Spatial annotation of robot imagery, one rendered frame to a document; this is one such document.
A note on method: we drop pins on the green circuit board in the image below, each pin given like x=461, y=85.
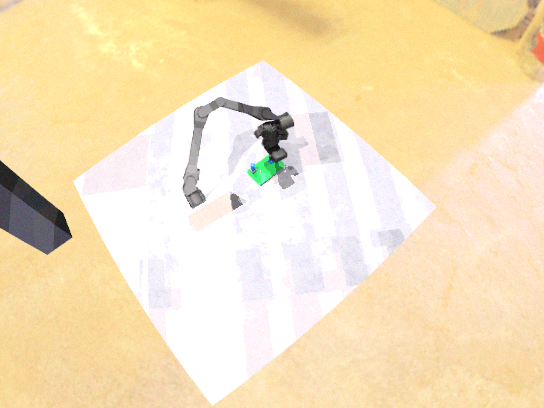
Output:
x=264, y=169

